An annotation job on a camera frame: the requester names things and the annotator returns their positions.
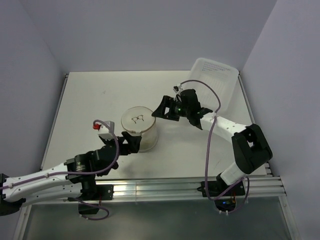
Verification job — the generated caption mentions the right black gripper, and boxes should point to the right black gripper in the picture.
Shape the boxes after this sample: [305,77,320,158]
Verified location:
[151,95,190,122]

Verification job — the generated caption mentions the white mesh laundry bag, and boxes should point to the white mesh laundry bag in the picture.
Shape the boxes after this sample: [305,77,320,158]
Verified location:
[121,106,158,153]

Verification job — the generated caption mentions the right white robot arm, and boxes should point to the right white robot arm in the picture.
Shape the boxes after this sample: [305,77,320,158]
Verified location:
[152,89,273,200]

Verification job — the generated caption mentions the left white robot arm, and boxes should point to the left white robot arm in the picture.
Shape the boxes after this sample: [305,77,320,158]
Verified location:
[0,131,142,216]

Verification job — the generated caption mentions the white plastic tray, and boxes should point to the white plastic tray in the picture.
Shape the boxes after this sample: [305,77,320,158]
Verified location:
[183,58,239,114]

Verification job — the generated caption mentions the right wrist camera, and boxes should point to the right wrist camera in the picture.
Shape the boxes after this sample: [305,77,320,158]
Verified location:
[173,84,184,95]

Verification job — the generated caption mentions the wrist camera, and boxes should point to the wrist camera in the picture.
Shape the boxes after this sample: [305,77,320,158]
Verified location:
[92,120,115,140]
[173,84,184,95]

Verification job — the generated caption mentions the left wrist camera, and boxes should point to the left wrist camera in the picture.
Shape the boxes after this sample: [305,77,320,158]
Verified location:
[92,120,115,140]

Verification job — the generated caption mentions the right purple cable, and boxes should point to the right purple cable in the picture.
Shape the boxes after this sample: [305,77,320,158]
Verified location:
[179,79,251,215]

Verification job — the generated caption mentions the aluminium mounting rail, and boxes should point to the aluminium mounting rail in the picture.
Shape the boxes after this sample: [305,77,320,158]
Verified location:
[24,159,286,204]

